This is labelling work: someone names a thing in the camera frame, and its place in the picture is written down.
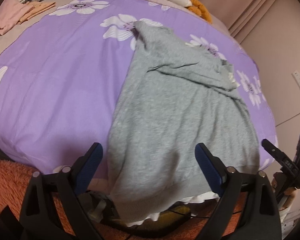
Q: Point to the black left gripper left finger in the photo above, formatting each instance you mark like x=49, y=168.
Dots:
x=39, y=215

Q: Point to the pink folded garment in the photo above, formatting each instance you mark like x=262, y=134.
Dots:
x=11, y=11

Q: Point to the orange printed folded garment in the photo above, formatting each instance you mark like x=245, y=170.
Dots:
x=36, y=9

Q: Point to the grey knit sweater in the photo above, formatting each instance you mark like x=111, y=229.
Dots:
x=175, y=96

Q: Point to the purple floral bed sheet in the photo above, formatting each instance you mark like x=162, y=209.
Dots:
x=61, y=78

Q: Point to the orange knitted garment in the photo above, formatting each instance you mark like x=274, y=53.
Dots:
x=200, y=10

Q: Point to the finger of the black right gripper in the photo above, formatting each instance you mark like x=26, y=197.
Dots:
x=277, y=154

